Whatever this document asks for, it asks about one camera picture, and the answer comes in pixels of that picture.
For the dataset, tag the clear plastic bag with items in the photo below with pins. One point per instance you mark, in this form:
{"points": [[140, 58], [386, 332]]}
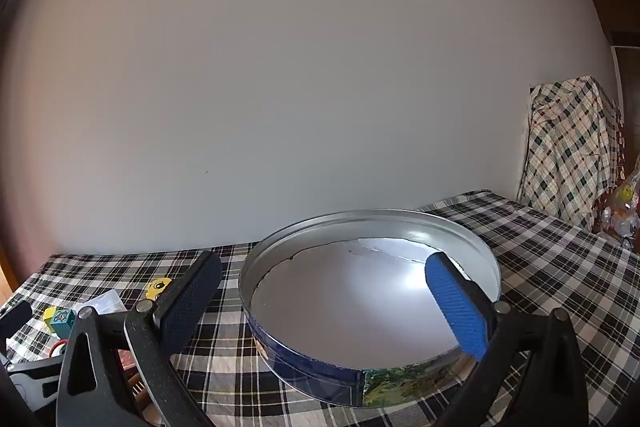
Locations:
{"points": [[625, 212]]}

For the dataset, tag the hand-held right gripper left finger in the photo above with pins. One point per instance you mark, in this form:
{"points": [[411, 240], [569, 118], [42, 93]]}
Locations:
{"points": [[192, 302]]}

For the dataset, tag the red tape roll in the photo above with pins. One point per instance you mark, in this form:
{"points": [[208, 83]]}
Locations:
{"points": [[59, 345]]}

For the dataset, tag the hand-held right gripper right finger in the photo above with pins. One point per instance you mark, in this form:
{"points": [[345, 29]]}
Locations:
{"points": [[455, 307]]}

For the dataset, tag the small cardboard box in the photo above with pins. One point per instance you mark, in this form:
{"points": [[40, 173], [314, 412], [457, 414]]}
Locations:
{"points": [[107, 302]]}

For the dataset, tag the beige checked draped cloth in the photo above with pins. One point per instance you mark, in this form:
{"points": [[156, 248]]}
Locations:
{"points": [[570, 147]]}

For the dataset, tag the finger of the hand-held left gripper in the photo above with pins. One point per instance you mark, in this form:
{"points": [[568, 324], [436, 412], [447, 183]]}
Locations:
{"points": [[15, 314]]}

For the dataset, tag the yellow cube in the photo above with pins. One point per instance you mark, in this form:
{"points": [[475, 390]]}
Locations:
{"points": [[48, 314]]}

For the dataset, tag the round metal tin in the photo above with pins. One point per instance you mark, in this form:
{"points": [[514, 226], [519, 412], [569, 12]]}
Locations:
{"points": [[350, 297]]}

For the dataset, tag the teal toy block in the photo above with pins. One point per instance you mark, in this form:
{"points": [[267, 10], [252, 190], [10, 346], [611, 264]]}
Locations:
{"points": [[64, 324]]}

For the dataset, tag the brown wooden cabinet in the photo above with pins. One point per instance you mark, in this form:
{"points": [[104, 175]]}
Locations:
{"points": [[622, 17]]}

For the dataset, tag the black white checked tablecloth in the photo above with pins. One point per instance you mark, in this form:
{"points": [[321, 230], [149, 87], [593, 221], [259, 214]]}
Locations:
{"points": [[550, 267]]}

